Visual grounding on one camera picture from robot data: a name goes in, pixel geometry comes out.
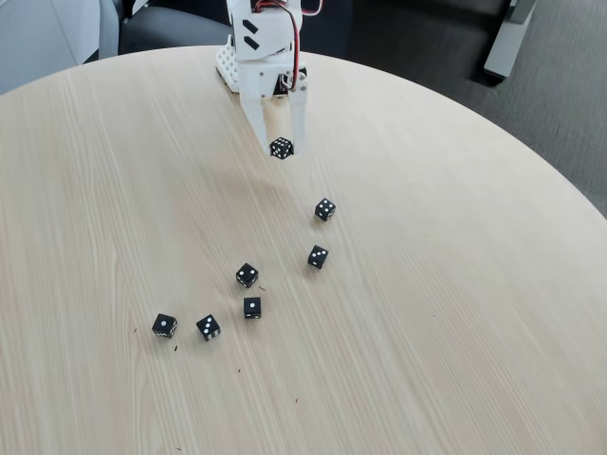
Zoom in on black office chair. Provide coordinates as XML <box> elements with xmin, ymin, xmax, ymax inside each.
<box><xmin>118</xmin><ymin>0</ymin><xmax>233</xmax><ymax>56</ymax></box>

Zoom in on grey metal desk leg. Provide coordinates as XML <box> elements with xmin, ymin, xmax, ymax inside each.
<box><xmin>483</xmin><ymin>0</ymin><xmax>538</xmax><ymax>81</ymax></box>

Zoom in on white storage cabinet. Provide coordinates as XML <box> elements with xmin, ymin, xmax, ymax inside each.
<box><xmin>0</xmin><ymin>0</ymin><xmax>120</xmax><ymax>96</ymax></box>

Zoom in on red servo cable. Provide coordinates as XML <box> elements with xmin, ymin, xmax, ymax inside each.
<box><xmin>253</xmin><ymin>0</ymin><xmax>325</xmax><ymax>91</ymax></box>

